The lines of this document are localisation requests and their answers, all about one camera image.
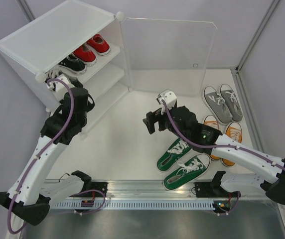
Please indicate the aluminium mounting rail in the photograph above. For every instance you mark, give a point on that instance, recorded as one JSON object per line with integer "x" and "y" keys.
{"x": 148, "y": 190}

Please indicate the left grey sneaker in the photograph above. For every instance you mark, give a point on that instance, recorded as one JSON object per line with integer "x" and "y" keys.
{"x": 217, "y": 105}

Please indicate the aluminium corner frame post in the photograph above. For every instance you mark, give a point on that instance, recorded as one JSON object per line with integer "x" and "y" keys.
{"x": 248, "y": 78}

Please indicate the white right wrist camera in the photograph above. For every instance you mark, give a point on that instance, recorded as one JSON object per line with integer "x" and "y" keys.
{"x": 169, "y": 97}

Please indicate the orange sneaker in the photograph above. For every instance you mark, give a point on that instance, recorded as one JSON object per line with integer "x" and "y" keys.
{"x": 211, "y": 121}
{"x": 234, "y": 131}

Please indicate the black sneaker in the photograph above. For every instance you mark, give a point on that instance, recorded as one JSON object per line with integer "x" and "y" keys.
{"x": 73, "y": 64}
{"x": 58, "y": 74}

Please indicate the right orange sneaker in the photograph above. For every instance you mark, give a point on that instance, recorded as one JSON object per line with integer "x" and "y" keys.
{"x": 234, "y": 131}

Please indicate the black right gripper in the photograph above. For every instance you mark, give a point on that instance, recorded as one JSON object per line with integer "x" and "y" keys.
{"x": 153, "y": 117}

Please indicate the red sneaker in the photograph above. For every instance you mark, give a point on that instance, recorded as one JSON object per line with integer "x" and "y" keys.
{"x": 86, "y": 55}
{"x": 98, "y": 43}

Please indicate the clear acrylic cabinet door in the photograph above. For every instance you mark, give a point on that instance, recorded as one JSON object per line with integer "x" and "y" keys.
{"x": 168, "y": 54}

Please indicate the green sneaker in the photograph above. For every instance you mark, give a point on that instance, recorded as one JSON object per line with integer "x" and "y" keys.
{"x": 176, "y": 151}
{"x": 186, "y": 172}

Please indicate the white plastic shoe cabinet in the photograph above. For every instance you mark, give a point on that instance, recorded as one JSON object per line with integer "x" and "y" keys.
{"x": 38, "y": 47}

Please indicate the left green sneaker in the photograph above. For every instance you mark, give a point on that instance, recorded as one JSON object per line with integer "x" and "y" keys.
{"x": 176, "y": 151}

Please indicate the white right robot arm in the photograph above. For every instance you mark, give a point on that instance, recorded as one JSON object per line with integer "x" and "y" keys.
{"x": 268, "y": 171}

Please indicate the right grey sneaker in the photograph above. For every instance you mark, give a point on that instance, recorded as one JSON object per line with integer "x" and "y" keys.
{"x": 232, "y": 102}

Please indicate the left orange sneaker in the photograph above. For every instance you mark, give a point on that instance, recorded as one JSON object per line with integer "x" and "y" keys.
{"x": 211, "y": 121}

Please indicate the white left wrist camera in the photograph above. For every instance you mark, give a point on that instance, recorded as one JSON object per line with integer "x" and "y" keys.
{"x": 57, "y": 88}

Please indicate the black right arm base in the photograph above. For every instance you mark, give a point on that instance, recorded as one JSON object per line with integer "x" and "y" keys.
{"x": 203, "y": 189}

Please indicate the white slotted cable duct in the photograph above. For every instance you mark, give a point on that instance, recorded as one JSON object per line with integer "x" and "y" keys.
{"x": 113, "y": 204}

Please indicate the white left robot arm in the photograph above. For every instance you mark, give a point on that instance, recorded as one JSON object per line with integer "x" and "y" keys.
{"x": 29, "y": 198}

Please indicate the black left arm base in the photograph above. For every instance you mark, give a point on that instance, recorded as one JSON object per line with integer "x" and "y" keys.
{"x": 95, "y": 189}

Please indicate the right green sneaker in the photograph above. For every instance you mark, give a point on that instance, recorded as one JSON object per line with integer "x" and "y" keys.
{"x": 186, "y": 172}

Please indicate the grey sneaker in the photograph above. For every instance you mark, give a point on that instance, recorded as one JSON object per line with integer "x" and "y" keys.
{"x": 232, "y": 102}
{"x": 217, "y": 105}

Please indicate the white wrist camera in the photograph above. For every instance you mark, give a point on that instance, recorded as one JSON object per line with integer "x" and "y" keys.
{"x": 57, "y": 88}
{"x": 169, "y": 97}

